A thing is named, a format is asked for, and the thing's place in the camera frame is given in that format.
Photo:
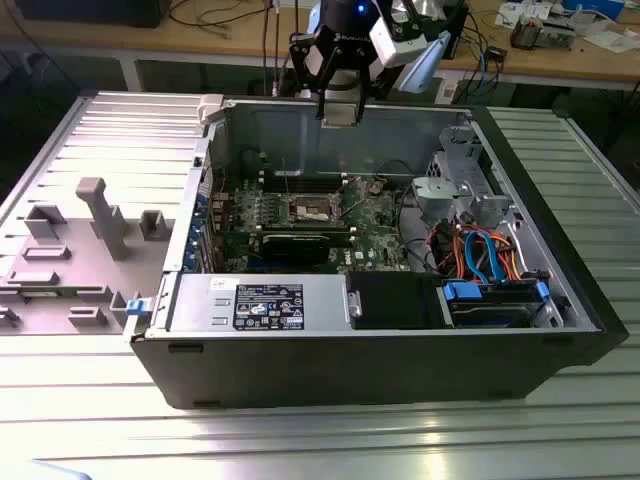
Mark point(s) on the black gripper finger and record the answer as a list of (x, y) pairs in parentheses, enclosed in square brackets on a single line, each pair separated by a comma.
[(307, 60), (365, 80)]

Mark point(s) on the silver CPU plate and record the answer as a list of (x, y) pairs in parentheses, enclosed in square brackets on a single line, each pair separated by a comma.
[(340, 118)]

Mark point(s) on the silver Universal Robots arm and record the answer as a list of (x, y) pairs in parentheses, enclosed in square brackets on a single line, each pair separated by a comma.
[(424, 70)]

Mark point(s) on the black RAM slot bank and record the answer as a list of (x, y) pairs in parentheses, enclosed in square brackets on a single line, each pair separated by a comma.
[(305, 181)]

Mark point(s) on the CPU socket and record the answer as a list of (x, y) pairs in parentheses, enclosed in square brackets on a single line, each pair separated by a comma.
[(306, 205)]

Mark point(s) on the wooden desk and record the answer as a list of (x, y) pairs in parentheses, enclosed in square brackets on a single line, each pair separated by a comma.
[(225, 40)]

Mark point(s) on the black upright device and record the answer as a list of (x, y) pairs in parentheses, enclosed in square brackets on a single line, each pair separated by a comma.
[(457, 40)]

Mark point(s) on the grey metal drive cage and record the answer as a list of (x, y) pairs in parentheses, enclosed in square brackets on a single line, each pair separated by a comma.
[(460, 150)]

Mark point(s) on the black power adapter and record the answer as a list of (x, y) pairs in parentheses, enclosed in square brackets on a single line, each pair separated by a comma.
[(497, 54)]

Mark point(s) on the green motherboard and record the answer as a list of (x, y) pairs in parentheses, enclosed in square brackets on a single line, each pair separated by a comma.
[(375, 235)]

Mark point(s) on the copper heatsink cooler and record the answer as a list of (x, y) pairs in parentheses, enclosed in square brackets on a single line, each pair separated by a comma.
[(525, 32)]

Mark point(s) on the black graphics card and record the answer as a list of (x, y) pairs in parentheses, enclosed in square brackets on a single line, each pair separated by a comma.
[(295, 250)]

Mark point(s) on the grey electronic device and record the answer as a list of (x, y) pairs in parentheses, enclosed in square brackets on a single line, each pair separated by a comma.
[(557, 35)]

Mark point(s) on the black box on desk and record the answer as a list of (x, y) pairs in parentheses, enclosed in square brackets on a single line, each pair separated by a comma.
[(90, 12)]

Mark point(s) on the white paper sheets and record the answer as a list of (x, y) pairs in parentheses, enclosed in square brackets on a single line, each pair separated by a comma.
[(612, 40)]

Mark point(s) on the hard disk in blue carrier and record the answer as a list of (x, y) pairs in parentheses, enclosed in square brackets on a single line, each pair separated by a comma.
[(492, 305)]

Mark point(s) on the silver power supply unit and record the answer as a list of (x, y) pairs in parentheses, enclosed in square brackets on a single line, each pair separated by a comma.
[(200, 305)]

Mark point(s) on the black open PC case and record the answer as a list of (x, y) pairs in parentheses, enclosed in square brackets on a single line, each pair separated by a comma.
[(350, 370)]

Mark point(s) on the grey parts rack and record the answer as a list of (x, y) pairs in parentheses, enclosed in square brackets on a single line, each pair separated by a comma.
[(85, 260)]

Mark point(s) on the blue case latch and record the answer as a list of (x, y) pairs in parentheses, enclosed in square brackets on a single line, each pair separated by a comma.
[(137, 307)]

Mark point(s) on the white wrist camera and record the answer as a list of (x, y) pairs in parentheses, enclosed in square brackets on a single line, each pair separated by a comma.
[(400, 47)]

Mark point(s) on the silver drive bracket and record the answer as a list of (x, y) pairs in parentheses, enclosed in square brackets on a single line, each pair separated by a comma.
[(440, 195)]

